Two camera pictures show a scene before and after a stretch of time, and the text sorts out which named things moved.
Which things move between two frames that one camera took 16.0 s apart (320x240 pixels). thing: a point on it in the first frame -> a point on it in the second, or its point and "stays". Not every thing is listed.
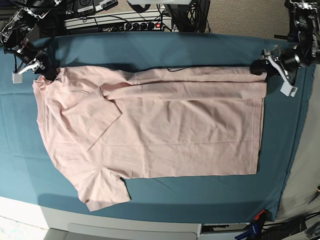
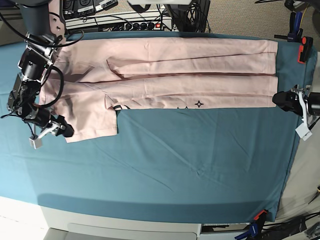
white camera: x=288 y=90 -> x=303 y=131
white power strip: x=135 y=21 stays
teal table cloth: x=30 y=171 stays
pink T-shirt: x=106 y=124 -> x=95 y=77
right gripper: x=288 y=60 -> x=310 y=101
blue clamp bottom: x=253 y=231 stays
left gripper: x=27 y=60 -> x=43 y=119
